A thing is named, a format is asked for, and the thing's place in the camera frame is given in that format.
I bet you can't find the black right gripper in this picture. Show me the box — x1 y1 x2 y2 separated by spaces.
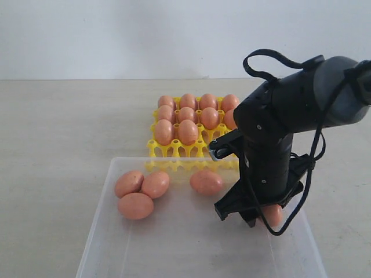
214 138 304 228

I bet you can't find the brown egg tray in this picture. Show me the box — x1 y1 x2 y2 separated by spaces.
158 95 177 110
199 93 218 110
179 93 198 111

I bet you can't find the clear plastic bin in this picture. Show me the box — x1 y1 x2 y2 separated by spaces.
77 157 326 277

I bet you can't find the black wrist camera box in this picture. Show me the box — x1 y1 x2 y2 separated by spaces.
208 129 243 161

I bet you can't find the black flat ribbon cable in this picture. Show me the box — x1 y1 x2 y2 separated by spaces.
242 49 325 85

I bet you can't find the brown egg centre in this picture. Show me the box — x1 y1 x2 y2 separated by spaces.
190 170 223 196

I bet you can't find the yellow plastic egg tray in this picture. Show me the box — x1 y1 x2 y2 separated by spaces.
147 97 238 171

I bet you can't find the brown egg upper middle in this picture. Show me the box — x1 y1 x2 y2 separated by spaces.
141 171 170 199

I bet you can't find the brown egg corner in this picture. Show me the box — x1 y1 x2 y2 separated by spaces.
154 119 175 145

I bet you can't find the brown egg large upper left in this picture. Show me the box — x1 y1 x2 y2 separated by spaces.
114 170 144 198

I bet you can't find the brown egg bin bottom edge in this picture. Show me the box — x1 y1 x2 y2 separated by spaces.
200 107 219 130

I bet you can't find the black camera cable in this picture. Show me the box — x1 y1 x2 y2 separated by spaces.
243 60 371 236

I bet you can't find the brown egg lower right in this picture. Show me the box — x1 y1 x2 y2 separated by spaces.
118 192 154 220

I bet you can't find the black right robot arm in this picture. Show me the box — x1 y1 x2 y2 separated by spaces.
209 53 370 226

